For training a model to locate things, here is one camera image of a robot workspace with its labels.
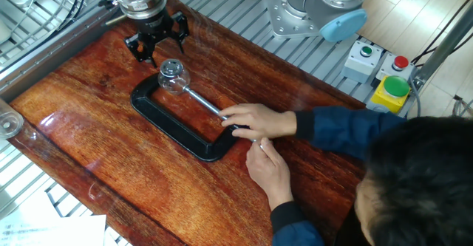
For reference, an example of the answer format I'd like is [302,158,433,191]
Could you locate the grey box with red button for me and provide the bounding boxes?
[375,52,416,83]

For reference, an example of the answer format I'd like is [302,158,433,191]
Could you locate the black table side panel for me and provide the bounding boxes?
[334,205,365,246]

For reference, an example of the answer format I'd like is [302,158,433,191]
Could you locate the white printed paper sheets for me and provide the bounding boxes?
[0,214,109,246]

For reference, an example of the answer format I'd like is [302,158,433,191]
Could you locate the grey box with green button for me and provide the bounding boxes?
[340,40,384,85]

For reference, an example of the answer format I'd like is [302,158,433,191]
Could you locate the person's right hand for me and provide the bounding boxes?
[217,103,298,141]

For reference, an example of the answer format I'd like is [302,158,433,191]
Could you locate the person's left hand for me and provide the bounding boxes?
[245,137,295,212]

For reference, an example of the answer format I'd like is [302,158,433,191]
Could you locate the thin grey cable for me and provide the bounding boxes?
[406,76,422,118]

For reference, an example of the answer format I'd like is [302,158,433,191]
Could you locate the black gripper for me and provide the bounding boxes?
[123,10,191,68]

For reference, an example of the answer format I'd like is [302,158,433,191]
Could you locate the aluminium frame post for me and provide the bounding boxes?
[411,1,473,89]

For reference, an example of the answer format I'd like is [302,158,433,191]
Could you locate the small clear glass jar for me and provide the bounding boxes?
[157,68,191,95]

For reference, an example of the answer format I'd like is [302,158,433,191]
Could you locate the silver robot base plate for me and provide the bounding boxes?
[264,0,326,40]

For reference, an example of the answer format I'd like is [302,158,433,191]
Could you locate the person's head black hair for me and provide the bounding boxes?
[353,115,473,246]

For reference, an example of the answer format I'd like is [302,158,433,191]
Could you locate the person's left forearm blue sleeve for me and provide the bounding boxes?
[269,200,326,246]

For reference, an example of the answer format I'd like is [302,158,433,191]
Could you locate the person's right forearm dark sleeve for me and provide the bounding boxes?
[294,106,407,162]

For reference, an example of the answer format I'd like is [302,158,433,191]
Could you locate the black C-clamp with steel screw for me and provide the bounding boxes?
[129,72,267,163]

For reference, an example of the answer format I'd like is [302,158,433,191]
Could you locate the grey cable bundle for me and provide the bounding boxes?
[452,94,473,118]

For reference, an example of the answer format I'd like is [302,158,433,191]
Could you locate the black cable bundle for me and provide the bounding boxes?
[0,0,88,55]

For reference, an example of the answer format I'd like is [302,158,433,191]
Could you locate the black cables beside post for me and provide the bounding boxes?
[409,0,473,66]

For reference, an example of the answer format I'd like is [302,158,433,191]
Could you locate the yellow box with green button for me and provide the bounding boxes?
[365,75,412,115]

